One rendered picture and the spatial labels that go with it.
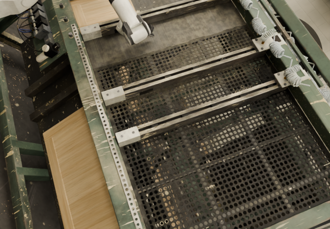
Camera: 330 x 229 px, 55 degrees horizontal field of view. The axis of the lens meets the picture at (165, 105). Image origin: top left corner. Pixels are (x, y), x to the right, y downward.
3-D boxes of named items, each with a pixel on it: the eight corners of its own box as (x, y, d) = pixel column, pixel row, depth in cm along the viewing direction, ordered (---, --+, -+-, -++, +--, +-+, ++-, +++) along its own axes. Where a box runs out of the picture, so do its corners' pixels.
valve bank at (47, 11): (10, 6, 213) (34, -15, 206) (27, 16, 225) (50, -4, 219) (22, 63, 192) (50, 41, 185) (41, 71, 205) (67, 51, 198)
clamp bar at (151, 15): (80, 32, 211) (72, 6, 189) (237, -10, 233) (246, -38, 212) (84, 43, 207) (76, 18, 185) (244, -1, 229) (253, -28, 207)
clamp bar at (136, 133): (115, 135, 178) (109, 116, 157) (293, 74, 200) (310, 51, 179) (120, 150, 174) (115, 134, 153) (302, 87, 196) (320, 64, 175)
